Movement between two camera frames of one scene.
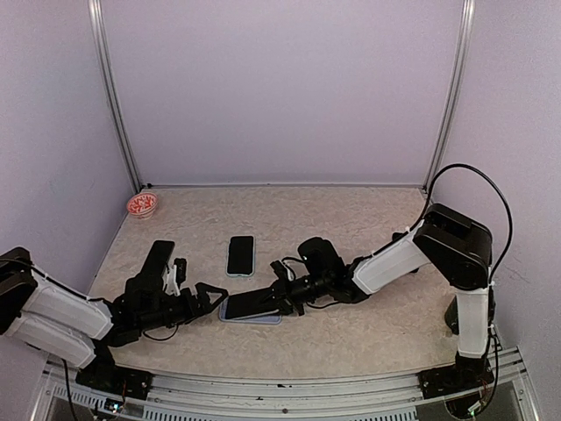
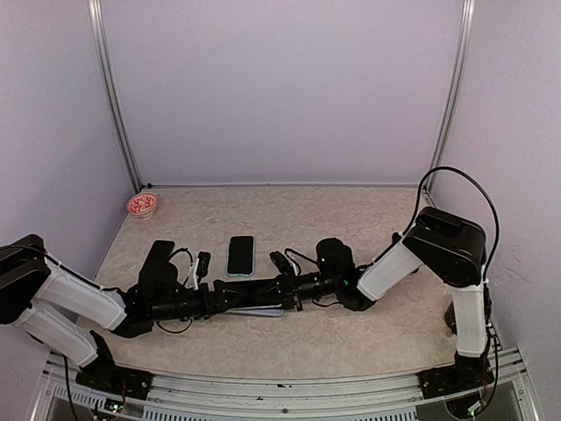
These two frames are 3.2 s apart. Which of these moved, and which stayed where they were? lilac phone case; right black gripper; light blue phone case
Moved: lilac phone case
Stayed: light blue phone case; right black gripper
